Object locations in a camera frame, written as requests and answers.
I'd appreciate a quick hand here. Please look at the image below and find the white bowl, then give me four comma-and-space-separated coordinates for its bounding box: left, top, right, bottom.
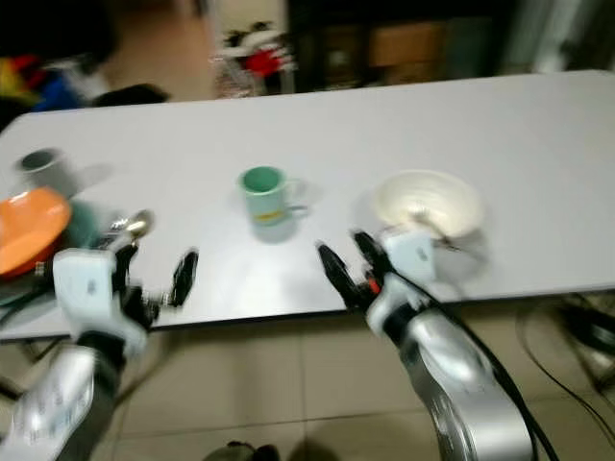
375, 169, 485, 241

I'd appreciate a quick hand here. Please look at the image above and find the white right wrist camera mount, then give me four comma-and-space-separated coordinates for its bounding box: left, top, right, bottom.
365, 229, 438, 335

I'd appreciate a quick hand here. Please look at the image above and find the dark shelf unit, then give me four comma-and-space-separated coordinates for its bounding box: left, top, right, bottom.
286, 0, 522, 89

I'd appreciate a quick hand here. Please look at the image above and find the black chair back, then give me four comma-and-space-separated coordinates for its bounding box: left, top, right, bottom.
91, 83, 172, 108

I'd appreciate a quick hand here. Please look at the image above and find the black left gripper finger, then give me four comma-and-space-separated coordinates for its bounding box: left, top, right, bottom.
173, 249, 201, 309
112, 244, 141, 300

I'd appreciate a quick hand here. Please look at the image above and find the brown cardboard box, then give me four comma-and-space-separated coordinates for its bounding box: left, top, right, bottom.
367, 21, 448, 68

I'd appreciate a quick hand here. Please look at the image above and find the black floor cable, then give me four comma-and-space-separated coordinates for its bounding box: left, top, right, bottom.
515, 293, 615, 409

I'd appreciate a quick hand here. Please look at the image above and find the green mug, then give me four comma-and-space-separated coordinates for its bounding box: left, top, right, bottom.
238, 165, 307, 229

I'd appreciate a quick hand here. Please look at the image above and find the golden spoon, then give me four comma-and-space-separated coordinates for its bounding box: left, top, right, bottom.
108, 209, 156, 253

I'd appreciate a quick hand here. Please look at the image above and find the colourful toy pile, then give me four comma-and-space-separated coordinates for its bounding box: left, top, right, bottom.
0, 53, 102, 111

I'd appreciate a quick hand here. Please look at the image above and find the dark robot foot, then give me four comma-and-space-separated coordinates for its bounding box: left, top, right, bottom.
224, 440, 286, 461

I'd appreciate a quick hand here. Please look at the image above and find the red and white toy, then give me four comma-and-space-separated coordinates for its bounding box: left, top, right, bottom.
217, 27, 297, 97

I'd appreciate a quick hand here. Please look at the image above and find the orange bowl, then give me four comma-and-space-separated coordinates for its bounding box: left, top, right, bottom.
0, 187, 72, 280

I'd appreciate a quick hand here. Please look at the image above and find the grey mug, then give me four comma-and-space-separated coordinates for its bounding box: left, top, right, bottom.
16, 148, 80, 198

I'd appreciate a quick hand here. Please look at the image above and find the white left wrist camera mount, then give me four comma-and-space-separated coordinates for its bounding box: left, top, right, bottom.
52, 247, 132, 358

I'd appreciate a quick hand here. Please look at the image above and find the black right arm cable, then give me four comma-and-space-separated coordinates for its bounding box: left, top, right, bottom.
418, 281, 560, 461

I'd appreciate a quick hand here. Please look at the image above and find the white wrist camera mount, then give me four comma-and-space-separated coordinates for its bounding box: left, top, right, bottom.
365, 229, 438, 335
52, 247, 132, 358

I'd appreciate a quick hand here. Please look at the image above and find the metal spoon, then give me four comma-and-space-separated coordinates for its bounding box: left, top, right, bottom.
409, 210, 462, 251

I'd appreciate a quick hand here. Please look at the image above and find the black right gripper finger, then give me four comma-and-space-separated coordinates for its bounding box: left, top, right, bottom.
350, 230, 391, 278
316, 241, 366, 303

